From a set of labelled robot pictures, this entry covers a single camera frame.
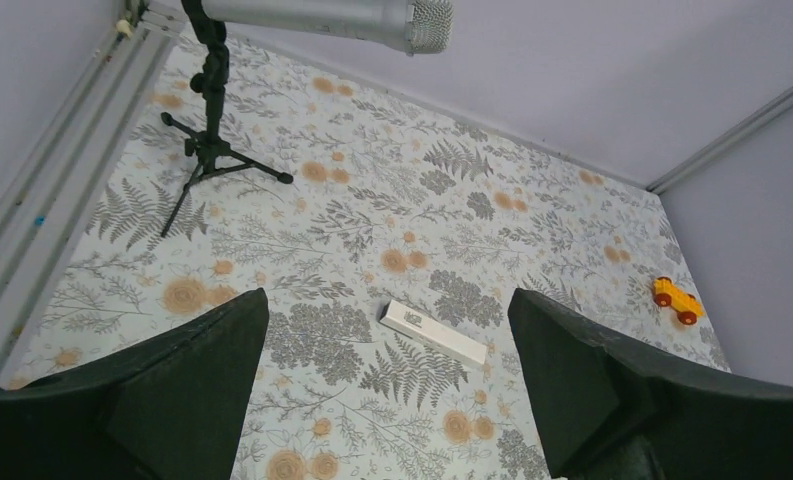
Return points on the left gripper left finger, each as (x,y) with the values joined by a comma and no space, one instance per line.
(170,407)

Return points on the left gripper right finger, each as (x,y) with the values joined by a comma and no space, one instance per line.
(609,406)

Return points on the white remote control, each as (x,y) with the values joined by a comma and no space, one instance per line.
(433,334)

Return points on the yellow toy car red wheels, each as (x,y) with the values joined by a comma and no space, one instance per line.
(687,307)

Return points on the black microphone tripod stand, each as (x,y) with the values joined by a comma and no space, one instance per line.
(215,156)

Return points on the floral patterned table mat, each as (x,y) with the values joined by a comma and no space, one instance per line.
(390,201)

